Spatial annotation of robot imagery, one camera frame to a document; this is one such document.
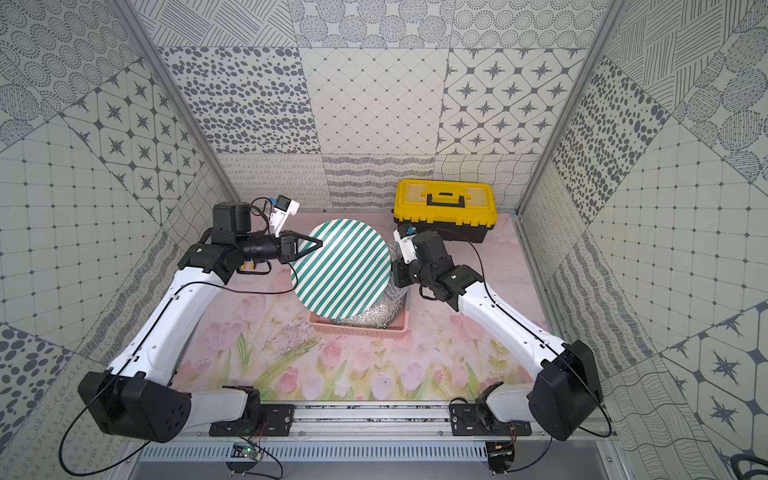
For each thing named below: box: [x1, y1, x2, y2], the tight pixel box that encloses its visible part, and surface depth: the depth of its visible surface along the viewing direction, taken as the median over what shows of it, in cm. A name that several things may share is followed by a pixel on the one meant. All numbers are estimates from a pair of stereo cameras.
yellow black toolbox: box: [393, 179, 498, 243], surface depth 103 cm
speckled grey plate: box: [332, 277, 407, 329], surface depth 92 cm
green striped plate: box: [291, 219, 392, 320], surface depth 75 cm
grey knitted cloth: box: [389, 239, 403, 262], surface depth 79 cm
